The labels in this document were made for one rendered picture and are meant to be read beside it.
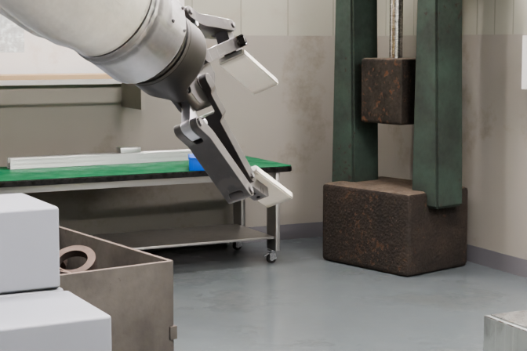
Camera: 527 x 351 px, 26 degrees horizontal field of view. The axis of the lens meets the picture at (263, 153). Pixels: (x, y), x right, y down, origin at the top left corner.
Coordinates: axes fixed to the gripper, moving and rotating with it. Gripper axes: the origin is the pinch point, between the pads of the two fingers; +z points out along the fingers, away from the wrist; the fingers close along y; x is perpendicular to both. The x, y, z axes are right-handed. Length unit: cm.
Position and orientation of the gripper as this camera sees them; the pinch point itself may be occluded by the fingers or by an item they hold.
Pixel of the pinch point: (267, 137)
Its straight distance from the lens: 115.4
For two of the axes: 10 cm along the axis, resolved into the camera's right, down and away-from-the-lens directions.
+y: -1.0, -8.5, 5.1
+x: -8.5, 3.4, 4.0
